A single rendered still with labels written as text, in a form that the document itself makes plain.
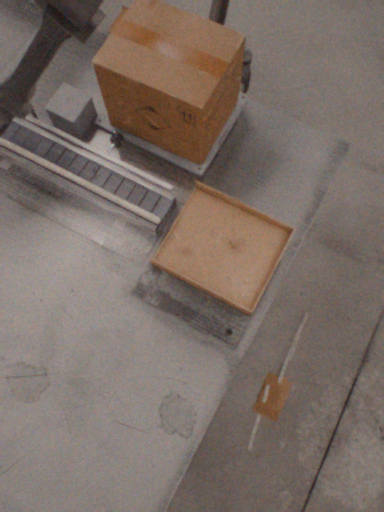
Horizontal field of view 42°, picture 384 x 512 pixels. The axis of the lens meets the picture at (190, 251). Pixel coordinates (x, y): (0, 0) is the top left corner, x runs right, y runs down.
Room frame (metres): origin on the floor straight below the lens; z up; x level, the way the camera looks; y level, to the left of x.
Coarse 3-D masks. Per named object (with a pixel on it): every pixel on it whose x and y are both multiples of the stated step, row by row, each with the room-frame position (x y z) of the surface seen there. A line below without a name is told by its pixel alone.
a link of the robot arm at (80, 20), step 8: (48, 0) 0.68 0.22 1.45; (56, 0) 0.67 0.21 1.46; (64, 0) 0.67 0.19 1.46; (72, 0) 0.67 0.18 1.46; (80, 0) 0.66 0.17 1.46; (88, 0) 0.66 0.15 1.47; (96, 0) 0.66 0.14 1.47; (56, 8) 0.67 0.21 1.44; (64, 8) 0.66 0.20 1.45; (72, 8) 0.66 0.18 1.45; (80, 8) 0.66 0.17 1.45; (88, 8) 0.66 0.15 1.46; (96, 8) 0.66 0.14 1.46; (72, 16) 0.66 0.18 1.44; (80, 16) 0.65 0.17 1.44; (88, 16) 0.65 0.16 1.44; (80, 24) 0.65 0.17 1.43
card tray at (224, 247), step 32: (192, 192) 0.62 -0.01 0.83; (192, 224) 0.52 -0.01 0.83; (224, 224) 0.52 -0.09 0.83; (256, 224) 0.51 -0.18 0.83; (160, 256) 0.43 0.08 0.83; (192, 256) 0.43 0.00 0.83; (224, 256) 0.43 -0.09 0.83; (256, 256) 0.42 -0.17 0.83; (224, 288) 0.34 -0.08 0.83; (256, 288) 0.33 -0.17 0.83
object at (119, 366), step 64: (0, 0) 1.34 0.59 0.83; (0, 64) 1.09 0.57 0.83; (64, 64) 1.08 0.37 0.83; (256, 128) 0.82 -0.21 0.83; (0, 192) 0.64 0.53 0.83; (64, 192) 0.64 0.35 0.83; (256, 192) 0.61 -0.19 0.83; (320, 192) 0.61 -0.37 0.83; (0, 256) 0.45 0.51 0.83; (64, 256) 0.44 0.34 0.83; (128, 256) 0.44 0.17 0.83; (0, 320) 0.28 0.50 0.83; (64, 320) 0.27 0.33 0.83; (128, 320) 0.26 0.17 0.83; (192, 320) 0.26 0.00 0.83; (256, 320) 0.25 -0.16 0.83; (0, 384) 0.12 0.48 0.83; (64, 384) 0.11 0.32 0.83; (128, 384) 0.10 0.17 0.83; (192, 384) 0.10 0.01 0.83; (0, 448) -0.03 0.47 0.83; (64, 448) -0.04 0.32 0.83; (128, 448) -0.04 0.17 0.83; (192, 448) -0.05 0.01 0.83
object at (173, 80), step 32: (128, 32) 0.92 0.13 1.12; (160, 32) 0.92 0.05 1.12; (192, 32) 0.91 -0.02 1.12; (224, 32) 0.91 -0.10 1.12; (96, 64) 0.83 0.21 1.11; (128, 64) 0.82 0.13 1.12; (160, 64) 0.82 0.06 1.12; (192, 64) 0.82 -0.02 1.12; (224, 64) 0.81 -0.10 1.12; (128, 96) 0.79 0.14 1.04; (160, 96) 0.75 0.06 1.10; (192, 96) 0.73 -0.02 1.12; (224, 96) 0.80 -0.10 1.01; (128, 128) 0.81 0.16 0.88; (160, 128) 0.75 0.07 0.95; (192, 128) 0.70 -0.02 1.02; (192, 160) 0.71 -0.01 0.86
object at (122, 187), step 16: (16, 128) 0.82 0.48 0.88; (0, 144) 0.77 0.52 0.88; (16, 144) 0.77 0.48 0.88; (32, 144) 0.76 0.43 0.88; (48, 144) 0.76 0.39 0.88; (48, 160) 0.71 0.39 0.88; (64, 160) 0.71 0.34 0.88; (80, 160) 0.71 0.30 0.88; (64, 176) 0.66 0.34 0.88; (80, 176) 0.66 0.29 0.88; (96, 176) 0.66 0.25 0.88; (112, 176) 0.65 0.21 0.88; (112, 192) 0.61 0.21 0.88; (128, 192) 0.60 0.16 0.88; (144, 192) 0.60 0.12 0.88; (144, 208) 0.55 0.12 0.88; (160, 208) 0.55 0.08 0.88
